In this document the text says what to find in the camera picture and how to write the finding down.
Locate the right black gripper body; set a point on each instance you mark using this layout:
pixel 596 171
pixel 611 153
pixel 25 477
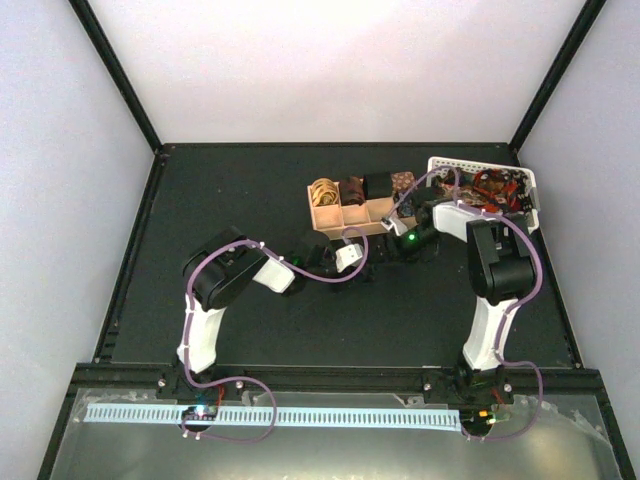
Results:
pixel 408 250

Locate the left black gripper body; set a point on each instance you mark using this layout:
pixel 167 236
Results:
pixel 339 286

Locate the long black tie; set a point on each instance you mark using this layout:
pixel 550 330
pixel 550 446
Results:
pixel 376 260

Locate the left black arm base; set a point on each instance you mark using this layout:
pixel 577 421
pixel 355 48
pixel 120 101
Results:
pixel 174 385

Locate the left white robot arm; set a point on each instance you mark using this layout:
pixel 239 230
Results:
pixel 219 271

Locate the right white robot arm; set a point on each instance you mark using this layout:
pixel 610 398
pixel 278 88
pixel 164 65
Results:
pixel 504 269

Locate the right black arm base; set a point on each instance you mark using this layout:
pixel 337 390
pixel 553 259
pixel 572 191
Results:
pixel 464 387

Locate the pile of patterned ties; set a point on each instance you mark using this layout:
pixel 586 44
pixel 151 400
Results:
pixel 496 190

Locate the blue patterned rolled tie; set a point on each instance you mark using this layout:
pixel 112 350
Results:
pixel 406 209

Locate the black rolled tie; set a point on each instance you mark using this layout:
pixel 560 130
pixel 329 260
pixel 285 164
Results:
pixel 377 185

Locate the wooden compartment tray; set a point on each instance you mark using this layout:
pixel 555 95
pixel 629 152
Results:
pixel 333 219

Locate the brown patterned rolled tie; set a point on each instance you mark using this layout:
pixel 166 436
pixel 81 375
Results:
pixel 402 181

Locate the dark red rolled tie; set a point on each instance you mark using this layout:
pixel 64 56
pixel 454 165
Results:
pixel 351 191

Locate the yellow rolled tie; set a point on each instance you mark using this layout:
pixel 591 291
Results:
pixel 324 192

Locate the white plastic basket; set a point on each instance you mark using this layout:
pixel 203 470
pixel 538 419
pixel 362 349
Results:
pixel 442 164

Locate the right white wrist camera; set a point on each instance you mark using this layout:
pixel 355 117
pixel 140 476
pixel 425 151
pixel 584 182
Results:
pixel 394 225

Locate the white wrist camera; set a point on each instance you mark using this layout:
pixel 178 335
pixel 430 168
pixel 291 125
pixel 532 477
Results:
pixel 350 255
pixel 394 225

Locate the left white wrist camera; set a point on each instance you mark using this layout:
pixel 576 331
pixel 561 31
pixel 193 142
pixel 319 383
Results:
pixel 350 255

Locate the light blue slotted cable duct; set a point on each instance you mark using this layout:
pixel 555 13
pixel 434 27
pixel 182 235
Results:
pixel 305 417

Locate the black frame post right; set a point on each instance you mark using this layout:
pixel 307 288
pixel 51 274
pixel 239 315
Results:
pixel 573 41

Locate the black frame post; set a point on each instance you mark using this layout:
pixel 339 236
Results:
pixel 573 41
pixel 100 41

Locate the black frame post left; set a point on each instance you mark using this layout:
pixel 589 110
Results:
pixel 100 41

